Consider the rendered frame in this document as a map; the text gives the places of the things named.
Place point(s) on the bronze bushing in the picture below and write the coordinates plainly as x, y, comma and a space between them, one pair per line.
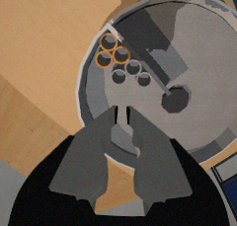
121, 61
103, 65
102, 44

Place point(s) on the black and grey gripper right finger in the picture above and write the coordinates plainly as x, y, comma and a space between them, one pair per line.
165, 171

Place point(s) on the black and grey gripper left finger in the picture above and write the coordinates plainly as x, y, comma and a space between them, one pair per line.
76, 169

